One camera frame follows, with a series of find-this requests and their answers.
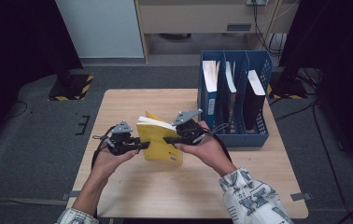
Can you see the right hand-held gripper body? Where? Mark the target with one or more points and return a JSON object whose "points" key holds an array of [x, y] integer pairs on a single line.
{"points": [[190, 132]]}

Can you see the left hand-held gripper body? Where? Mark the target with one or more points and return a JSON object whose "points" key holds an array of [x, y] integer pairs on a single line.
{"points": [[120, 140]]}

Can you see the yellow book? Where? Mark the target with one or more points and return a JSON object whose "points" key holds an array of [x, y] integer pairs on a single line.
{"points": [[159, 146]]}

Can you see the light blue book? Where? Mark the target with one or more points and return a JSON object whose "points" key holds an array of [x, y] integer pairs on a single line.
{"points": [[210, 93]]}

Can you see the dark teal illustrated book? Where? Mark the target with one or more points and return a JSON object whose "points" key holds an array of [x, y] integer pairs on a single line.
{"points": [[230, 96]]}

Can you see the blue plastic file rack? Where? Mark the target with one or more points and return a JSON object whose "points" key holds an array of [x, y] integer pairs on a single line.
{"points": [[246, 140]]}

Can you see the black book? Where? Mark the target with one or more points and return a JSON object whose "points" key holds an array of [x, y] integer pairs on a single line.
{"points": [[254, 99]]}

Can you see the person's left hand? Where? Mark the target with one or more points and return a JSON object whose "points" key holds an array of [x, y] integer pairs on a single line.
{"points": [[109, 165]]}

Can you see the person's right hand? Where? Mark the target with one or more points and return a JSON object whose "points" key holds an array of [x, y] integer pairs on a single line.
{"points": [[208, 152]]}

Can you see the black stand base hazard stripes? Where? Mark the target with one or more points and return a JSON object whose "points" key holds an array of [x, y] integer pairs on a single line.
{"points": [[70, 87], [286, 88]]}

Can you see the grey tape strip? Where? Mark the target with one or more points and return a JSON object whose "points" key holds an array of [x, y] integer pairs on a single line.
{"points": [[300, 196], [70, 196]]}

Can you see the white panel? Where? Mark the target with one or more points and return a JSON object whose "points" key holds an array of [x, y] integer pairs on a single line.
{"points": [[100, 28]]}

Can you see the dark curtain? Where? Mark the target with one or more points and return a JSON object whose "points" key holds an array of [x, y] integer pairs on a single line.
{"points": [[345, 46], [16, 46]]}

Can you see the white power strip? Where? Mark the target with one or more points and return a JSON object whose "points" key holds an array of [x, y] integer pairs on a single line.
{"points": [[257, 2]]}

